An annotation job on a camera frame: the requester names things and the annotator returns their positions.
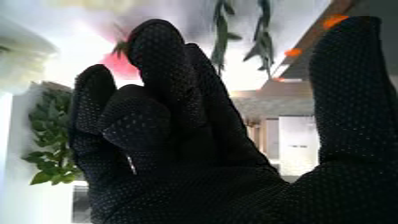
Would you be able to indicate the leafy green sprig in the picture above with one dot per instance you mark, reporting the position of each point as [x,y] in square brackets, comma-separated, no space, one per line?
[50,133]

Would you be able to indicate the pink flower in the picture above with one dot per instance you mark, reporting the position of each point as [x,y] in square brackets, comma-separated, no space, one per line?
[118,68]

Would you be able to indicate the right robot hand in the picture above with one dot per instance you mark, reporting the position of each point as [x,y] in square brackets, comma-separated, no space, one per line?
[201,166]

